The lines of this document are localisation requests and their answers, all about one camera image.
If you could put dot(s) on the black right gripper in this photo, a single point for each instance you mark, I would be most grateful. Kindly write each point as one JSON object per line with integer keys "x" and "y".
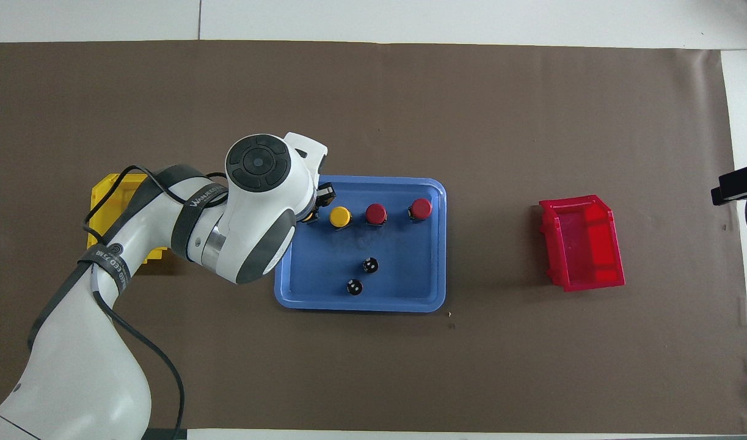
{"x": 746, "y": 180}

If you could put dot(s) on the yellow push button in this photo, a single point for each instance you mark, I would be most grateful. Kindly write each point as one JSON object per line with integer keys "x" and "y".
{"x": 309, "y": 216}
{"x": 340, "y": 216}

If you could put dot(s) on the red push button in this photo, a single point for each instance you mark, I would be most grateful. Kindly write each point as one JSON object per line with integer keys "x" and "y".
{"x": 376, "y": 213}
{"x": 421, "y": 208}

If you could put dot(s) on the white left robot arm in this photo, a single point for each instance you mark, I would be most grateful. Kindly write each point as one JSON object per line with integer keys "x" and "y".
{"x": 257, "y": 201}

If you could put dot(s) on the blue plastic tray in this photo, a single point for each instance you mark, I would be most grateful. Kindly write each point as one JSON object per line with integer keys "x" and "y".
{"x": 404, "y": 269}

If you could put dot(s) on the black push button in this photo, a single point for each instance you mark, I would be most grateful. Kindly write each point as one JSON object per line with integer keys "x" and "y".
{"x": 371, "y": 265}
{"x": 355, "y": 287}

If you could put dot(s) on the red plastic bin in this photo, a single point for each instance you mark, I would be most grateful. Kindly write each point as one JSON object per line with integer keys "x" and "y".
{"x": 584, "y": 244}

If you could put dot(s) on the brown paper table mat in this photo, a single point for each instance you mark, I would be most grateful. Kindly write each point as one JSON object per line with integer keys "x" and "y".
{"x": 471, "y": 110}

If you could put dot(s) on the yellow plastic bin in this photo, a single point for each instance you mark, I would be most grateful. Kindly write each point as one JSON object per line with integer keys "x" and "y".
{"x": 104, "y": 189}

